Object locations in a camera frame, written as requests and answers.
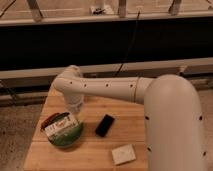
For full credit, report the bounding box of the bottle with white label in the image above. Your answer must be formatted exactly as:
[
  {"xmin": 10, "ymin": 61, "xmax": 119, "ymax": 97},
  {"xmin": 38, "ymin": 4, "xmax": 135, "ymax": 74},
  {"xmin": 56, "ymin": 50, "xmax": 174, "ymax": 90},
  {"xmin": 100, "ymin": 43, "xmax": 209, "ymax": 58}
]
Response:
[{"xmin": 40, "ymin": 112, "xmax": 79, "ymax": 138}]

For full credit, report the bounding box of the small white device on floor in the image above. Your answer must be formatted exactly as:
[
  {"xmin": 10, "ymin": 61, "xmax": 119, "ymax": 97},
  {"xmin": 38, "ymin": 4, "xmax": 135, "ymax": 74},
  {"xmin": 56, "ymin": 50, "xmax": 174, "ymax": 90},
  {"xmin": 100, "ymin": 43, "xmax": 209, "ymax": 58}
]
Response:
[{"xmin": 90, "ymin": 5, "xmax": 114, "ymax": 15}]

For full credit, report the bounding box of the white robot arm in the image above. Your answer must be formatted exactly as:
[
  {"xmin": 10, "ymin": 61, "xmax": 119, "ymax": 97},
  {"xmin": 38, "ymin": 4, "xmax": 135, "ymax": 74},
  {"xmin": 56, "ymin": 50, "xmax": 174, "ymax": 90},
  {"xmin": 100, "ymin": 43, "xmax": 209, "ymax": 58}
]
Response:
[{"xmin": 53, "ymin": 65, "xmax": 208, "ymax": 171}]

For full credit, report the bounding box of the black rectangular block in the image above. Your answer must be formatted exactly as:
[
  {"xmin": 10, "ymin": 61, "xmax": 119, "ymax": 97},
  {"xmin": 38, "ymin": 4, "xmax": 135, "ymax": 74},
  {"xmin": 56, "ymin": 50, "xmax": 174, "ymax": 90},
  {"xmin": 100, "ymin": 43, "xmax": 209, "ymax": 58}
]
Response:
[{"xmin": 95, "ymin": 114, "xmax": 114, "ymax": 137}]

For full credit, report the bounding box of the metal frame rail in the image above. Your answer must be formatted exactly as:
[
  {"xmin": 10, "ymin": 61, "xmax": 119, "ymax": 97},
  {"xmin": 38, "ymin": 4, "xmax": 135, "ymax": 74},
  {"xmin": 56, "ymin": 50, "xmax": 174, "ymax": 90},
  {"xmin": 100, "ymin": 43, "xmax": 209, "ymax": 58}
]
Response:
[{"xmin": 0, "ymin": 10, "xmax": 213, "ymax": 27}]

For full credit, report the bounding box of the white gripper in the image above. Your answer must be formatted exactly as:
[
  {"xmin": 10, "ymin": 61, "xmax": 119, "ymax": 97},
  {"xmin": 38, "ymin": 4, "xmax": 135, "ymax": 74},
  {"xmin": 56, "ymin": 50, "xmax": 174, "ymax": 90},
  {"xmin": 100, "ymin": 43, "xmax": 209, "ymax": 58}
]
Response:
[{"xmin": 64, "ymin": 93, "xmax": 84, "ymax": 113}]

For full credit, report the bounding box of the white square sponge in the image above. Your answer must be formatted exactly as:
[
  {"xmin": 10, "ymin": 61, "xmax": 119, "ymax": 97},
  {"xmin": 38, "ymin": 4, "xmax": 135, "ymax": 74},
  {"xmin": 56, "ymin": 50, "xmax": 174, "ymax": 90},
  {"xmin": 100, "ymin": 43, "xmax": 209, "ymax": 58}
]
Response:
[{"xmin": 112, "ymin": 144, "xmax": 136, "ymax": 165}]

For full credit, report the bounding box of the green ceramic bowl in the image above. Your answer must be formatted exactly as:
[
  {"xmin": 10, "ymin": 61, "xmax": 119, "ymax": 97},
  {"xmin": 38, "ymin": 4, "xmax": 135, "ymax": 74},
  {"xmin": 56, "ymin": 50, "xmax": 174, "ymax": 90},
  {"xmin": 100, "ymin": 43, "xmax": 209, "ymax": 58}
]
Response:
[{"xmin": 47, "ymin": 122, "xmax": 83, "ymax": 148}]

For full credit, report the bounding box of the black hanging cable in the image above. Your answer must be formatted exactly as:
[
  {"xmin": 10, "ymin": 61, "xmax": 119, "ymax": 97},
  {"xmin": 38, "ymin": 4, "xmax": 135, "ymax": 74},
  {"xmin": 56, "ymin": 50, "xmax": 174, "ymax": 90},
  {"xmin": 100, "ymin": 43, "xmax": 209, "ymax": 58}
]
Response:
[{"xmin": 112, "ymin": 9, "xmax": 142, "ymax": 78}]

